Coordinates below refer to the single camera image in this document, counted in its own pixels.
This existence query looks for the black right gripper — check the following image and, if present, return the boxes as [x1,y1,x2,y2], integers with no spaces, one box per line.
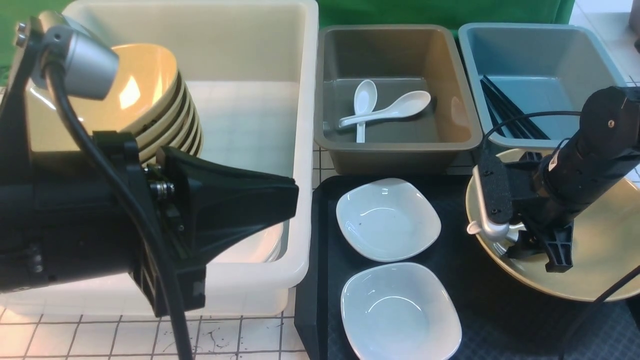
[501,150,584,273]

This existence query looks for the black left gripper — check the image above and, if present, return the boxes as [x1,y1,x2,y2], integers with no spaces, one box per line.
[93,131,300,317]

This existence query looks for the white ceramic soup spoon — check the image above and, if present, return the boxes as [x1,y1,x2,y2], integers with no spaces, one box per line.
[466,220,525,242]

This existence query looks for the white square dish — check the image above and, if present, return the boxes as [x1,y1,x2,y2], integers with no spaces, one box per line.
[340,262,462,360]
[335,178,442,263]

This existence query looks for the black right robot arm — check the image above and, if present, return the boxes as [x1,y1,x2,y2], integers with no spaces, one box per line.
[505,86,639,273]

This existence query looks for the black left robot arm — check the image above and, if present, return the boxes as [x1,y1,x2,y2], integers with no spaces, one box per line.
[1,11,299,320]

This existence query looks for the black plastic serving tray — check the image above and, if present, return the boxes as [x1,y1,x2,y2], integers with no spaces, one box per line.
[294,175,640,360]

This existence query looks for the stack of white dishes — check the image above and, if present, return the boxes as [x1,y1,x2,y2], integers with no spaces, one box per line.
[212,223,284,264]

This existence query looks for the stack of yellow bowls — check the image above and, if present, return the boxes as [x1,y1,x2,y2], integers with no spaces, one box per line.
[25,43,204,166]

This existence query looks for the black chopsticks in blue bin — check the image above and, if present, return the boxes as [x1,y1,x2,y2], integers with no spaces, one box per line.
[481,75,550,141]

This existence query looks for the brown plastic bin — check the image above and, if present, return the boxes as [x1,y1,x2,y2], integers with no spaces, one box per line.
[314,24,483,175]

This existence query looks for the large white plastic tub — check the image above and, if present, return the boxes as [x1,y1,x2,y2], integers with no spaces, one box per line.
[62,0,319,317]

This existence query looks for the blue plastic bin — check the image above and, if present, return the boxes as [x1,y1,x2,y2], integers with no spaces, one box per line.
[458,23,627,132]

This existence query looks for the white spoon lying in bin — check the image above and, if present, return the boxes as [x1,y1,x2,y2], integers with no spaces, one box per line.
[338,90,432,129]

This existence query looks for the white spoon upright in bin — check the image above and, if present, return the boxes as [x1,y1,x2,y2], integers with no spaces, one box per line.
[353,79,378,144]

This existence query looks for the green backdrop cloth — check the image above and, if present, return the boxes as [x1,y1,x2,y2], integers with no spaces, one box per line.
[0,0,574,84]

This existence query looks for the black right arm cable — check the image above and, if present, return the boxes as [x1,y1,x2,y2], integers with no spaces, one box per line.
[482,111,640,360]

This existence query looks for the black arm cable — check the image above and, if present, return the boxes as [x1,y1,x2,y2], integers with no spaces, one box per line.
[45,62,195,360]
[482,111,640,360]

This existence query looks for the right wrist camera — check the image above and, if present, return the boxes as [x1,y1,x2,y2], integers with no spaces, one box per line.
[471,150,514,224]

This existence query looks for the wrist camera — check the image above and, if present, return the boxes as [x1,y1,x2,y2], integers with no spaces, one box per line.
[471,150,514,224]
[7,10,120,101]

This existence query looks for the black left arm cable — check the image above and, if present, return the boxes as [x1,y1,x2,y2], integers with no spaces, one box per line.
[45,62,195,360]

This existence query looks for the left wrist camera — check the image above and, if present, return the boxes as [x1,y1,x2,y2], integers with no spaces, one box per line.
[7,10,120,101]

